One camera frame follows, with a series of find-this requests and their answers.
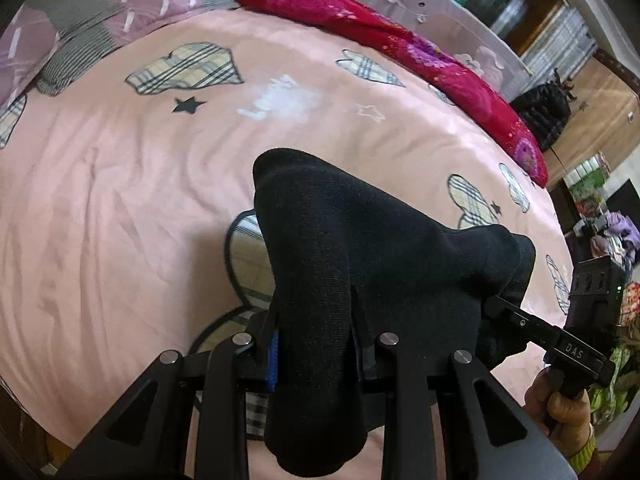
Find right hand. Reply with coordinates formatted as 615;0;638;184
523;368;592;458

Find purple grey patchwork pillow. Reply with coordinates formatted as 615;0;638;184
1;0;125;110

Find red floral quilt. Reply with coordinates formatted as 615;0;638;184
235;0;548;188

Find pink heart print bedsheet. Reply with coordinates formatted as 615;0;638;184
1;10;572;446

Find black fluffy garment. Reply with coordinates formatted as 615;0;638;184
510;68;576;152

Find black pants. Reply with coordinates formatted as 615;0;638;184
253;148;536;478

